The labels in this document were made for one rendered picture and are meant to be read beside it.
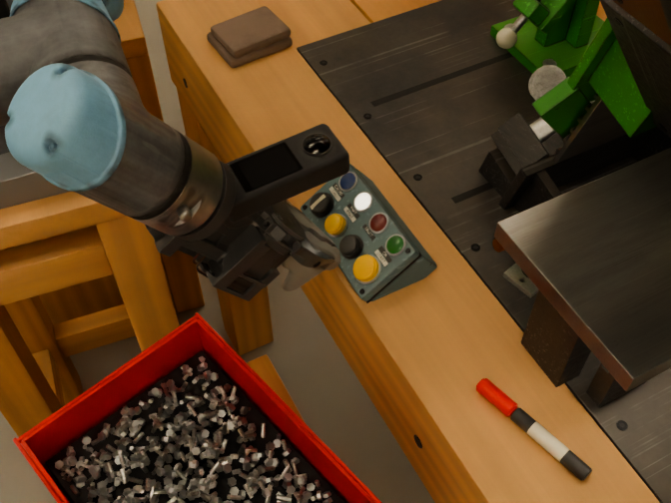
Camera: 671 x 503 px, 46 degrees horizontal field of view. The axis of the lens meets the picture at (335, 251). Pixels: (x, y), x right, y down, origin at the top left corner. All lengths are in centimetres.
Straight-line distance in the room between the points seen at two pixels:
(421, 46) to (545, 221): 58
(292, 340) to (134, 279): 77
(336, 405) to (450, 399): 102
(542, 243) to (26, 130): 38
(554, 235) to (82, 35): 38
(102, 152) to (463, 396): 44
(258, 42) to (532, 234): 61
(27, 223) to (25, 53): 47
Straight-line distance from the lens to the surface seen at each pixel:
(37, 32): 63
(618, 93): 78
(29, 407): 142
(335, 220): 88
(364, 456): 176
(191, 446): 81
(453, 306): 87
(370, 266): 84
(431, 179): 99
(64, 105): 54
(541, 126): 94
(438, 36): 120
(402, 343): 84
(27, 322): 163
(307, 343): 190
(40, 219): 107
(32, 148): 55
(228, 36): 115
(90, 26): 63
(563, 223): 65
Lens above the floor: 161
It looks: 52 degrees down
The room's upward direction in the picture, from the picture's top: straight up
